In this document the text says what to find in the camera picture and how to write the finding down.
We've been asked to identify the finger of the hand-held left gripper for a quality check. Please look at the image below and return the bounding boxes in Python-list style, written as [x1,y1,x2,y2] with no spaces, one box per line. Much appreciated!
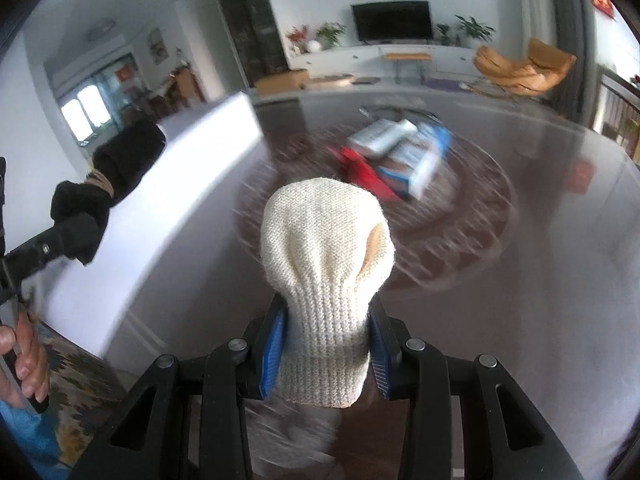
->
[4,212,101,282]

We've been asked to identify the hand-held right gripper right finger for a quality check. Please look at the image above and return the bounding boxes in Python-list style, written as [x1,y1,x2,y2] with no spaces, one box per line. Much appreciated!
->
[367,302,586,480]

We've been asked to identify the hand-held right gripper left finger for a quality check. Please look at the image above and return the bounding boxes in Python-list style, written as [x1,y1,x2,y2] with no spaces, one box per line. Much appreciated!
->
[70,305,288,480]

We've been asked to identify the cream knitted sock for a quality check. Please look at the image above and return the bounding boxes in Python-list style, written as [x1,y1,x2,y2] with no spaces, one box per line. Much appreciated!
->
[260,176,393,409]

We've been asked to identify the black knitted bootie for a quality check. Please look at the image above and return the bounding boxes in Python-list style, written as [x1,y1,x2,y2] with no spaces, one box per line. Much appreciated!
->
[50,121,167,266]

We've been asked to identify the white board panel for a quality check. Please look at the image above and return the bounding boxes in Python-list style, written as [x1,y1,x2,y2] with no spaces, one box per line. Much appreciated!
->
[30,91,266,361]

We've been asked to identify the dark patterned desktop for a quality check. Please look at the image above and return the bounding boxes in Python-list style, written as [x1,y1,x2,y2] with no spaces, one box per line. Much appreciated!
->
[105,87,640,480]

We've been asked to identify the person's left hand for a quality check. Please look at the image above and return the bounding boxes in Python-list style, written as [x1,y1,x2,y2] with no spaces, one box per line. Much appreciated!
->
[0,310,51,411]

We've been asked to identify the patterned floor rug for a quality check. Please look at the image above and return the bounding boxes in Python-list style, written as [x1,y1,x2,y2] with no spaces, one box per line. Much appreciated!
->
[30,320,126,466]

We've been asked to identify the red plastic packet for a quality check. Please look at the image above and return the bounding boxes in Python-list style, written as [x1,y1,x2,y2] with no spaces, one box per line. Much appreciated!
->
[327,146,406,203]

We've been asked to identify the blue white toothpaste box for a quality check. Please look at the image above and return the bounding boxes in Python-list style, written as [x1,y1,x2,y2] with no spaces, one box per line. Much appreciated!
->
[377,122,453,201]

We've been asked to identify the round ceiling lamp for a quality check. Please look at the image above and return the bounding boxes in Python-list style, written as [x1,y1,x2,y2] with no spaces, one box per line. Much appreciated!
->
[85,17,118,41]

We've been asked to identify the white squeeze tube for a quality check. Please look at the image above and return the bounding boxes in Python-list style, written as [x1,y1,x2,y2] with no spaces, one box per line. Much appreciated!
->
[348,119,418,158]

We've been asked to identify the white television cabinet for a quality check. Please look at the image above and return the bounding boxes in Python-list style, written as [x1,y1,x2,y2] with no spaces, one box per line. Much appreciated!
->
[290,42,481,81]

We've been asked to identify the wooden bench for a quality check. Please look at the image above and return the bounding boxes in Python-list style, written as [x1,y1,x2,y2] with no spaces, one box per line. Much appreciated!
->
[384,52,432,83]

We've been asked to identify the tall dark display cabinet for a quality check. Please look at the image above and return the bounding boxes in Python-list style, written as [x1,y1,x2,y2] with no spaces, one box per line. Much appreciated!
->
[210,0,288,88]

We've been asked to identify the red flower bouquet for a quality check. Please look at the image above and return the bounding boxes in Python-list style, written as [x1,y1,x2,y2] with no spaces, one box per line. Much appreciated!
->
[286,25,311,56]

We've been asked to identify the orange lounge chair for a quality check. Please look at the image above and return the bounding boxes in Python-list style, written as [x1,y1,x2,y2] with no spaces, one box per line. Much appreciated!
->
[472,37,576,103]

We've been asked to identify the bushy green potted plant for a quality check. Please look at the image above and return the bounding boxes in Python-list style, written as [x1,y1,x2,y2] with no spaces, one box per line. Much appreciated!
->
[316,22,347,51]

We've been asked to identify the flat screen television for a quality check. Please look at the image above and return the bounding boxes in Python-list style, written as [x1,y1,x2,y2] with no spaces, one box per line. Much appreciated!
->
[351,1,433,43]

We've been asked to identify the wide green potted plant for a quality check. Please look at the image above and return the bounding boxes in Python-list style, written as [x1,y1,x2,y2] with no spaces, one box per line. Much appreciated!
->
[455,15,496,43]

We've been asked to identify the grey curtain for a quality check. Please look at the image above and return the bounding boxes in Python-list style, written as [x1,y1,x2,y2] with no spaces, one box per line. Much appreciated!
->
[542,0,598,123]

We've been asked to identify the framed wall picture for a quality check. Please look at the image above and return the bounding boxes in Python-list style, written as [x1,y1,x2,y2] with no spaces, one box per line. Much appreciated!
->
[147,27,166,63]

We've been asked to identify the black frame eyeglasses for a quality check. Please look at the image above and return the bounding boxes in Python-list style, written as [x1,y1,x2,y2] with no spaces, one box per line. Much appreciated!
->
[360,105,441,123]

